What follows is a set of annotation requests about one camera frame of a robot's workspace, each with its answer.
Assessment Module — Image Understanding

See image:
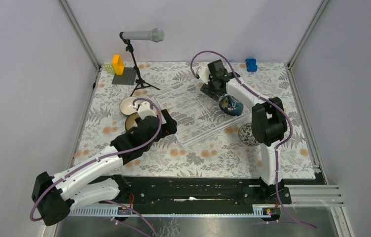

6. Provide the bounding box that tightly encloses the black glazed patterned bowl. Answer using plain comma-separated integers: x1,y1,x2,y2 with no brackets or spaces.
125,113,140,131

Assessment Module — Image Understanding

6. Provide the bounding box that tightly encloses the dark blue floral bowl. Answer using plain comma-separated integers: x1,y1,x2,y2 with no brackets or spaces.
219,95,244,116

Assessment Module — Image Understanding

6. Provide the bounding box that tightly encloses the teal bowl cream interior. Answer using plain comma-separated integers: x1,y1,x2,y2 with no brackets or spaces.
119,96,141,116

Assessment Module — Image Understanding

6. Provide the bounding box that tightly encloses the blue white zigzag bowl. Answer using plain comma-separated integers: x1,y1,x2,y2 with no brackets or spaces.
238,123,259,147

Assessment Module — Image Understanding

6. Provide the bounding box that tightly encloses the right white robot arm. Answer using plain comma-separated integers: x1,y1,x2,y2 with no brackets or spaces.
197,60,288,203

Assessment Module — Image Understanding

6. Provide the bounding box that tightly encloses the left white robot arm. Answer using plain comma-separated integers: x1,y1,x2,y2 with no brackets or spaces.
30,109,177,226

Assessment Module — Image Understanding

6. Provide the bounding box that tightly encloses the floral table mat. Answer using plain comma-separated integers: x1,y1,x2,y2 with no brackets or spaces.
74,62,315,179

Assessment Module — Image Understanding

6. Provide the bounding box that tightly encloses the blue toy block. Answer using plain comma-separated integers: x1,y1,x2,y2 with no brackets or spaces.
245,58,258,72

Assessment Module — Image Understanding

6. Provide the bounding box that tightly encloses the grey toy baseplate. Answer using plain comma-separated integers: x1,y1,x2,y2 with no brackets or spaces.
111,67,137,85

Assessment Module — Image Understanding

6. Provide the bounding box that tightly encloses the yellow toy block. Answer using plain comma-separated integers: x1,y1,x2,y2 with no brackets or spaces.
111,54,124,76

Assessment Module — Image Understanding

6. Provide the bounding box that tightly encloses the light green toy block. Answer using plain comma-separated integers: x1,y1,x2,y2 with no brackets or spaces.
103,63,115,75

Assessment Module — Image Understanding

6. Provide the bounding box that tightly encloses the grey microphone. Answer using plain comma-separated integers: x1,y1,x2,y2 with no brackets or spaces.
119,29,165,42

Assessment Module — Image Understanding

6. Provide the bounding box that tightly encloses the black microphone tripod stand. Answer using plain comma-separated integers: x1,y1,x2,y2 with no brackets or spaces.
122,39,160,96

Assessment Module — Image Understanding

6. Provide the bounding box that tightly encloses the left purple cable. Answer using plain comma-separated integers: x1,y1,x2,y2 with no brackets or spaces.
29,97,163,237

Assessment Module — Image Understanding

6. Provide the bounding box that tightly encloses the purple cable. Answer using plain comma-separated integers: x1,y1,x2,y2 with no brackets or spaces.
190,50,319,231
29,97,163,237

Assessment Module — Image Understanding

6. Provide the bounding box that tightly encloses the white wire dish rack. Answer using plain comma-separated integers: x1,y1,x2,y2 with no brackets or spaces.
152,64,250,147

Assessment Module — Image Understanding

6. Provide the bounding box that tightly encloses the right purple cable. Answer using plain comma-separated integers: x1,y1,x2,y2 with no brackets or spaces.
190,50,319,231

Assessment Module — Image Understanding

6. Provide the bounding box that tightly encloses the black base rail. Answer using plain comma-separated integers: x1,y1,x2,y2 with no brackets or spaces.
87,175,293,216

